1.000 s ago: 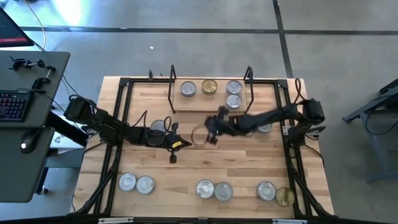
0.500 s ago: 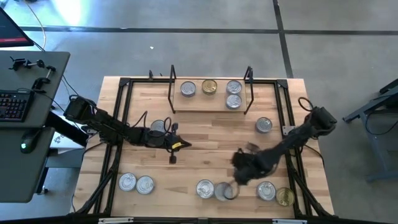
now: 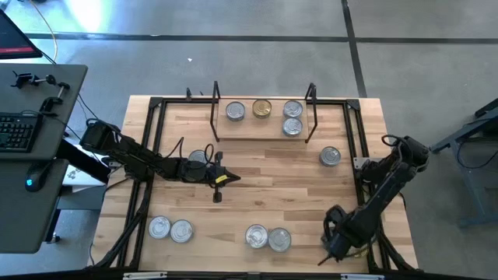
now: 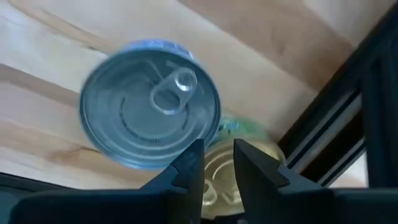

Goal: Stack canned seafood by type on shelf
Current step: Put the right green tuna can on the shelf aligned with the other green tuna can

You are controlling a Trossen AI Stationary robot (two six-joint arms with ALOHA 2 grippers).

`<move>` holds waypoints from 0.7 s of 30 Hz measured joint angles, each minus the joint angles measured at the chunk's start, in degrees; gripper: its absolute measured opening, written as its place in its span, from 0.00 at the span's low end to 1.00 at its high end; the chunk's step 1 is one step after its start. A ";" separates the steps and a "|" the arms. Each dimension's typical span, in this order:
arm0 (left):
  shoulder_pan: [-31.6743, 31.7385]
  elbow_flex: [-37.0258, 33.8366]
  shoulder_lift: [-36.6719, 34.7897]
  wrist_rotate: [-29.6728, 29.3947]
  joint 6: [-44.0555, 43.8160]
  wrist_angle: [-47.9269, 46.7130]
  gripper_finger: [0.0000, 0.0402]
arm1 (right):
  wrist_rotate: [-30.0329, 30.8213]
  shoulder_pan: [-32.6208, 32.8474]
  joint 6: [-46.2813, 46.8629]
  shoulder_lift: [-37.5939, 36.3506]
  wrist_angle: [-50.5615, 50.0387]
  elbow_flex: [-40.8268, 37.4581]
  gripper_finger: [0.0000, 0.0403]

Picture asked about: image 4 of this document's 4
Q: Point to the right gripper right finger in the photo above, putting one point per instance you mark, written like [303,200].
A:
[311,208]

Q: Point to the blue tuna can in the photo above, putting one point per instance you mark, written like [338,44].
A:
[140,118]

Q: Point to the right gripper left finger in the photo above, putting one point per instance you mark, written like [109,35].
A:
[124,208]

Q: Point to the black table frame rail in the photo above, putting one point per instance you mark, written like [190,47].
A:
[381,109]

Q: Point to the green tuna can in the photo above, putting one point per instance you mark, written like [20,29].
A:
[219,174]

